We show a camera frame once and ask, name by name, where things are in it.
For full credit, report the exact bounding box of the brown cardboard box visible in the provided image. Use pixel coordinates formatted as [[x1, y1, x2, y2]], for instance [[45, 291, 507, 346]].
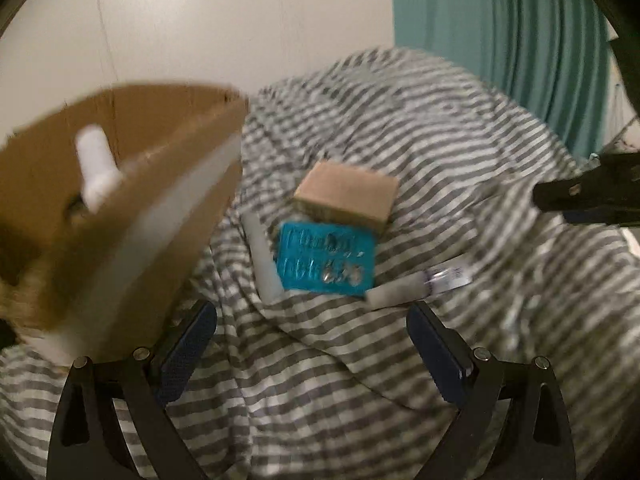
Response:
[[0, 82, 250, 361]]

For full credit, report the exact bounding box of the teal curtain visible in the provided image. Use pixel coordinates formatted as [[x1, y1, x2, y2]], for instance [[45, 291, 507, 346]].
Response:
[[392, 0, 618, 158]]

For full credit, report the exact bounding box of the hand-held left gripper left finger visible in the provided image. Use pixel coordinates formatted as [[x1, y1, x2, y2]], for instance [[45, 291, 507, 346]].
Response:
[[47, 300, 218, 480]]

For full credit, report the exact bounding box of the white tube with label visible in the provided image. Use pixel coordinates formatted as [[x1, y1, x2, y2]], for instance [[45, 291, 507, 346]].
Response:
[[365, 256, 475, 309]]

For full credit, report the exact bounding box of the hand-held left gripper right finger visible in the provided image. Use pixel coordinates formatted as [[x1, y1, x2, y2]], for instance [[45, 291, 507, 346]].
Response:
[[406, 300, 576, 480]]

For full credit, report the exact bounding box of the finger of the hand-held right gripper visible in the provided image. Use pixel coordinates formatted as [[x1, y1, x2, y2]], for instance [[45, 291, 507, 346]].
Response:
[[531, 152, 640, 227]]

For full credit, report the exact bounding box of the white stick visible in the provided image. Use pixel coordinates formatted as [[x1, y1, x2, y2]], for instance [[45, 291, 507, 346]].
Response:
[[242, 212, 282, 305]]

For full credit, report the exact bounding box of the blue blister pack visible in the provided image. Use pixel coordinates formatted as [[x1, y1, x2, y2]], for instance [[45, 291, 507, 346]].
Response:
[[272, 220, 377, 297]]

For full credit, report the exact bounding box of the grey striped blanket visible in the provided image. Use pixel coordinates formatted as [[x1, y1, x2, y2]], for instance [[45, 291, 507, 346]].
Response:
[[0, 47, 640, 480]]

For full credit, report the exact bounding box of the small tan cardboard box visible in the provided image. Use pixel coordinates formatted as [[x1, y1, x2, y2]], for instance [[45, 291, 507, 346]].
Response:
[[291, 160, 401, 237]]

